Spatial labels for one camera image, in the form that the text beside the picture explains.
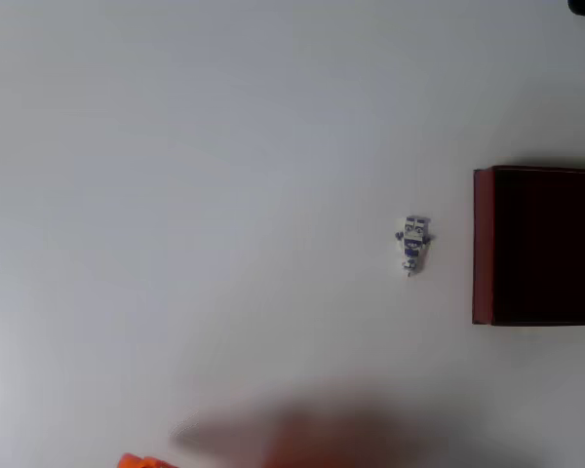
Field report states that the small white blue toy figure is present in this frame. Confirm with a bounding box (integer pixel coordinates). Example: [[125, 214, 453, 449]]
[[394, 215, 437, 278]]

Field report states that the dark red open box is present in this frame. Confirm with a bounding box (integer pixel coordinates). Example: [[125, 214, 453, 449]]
[[471, 165, 585, 328]]

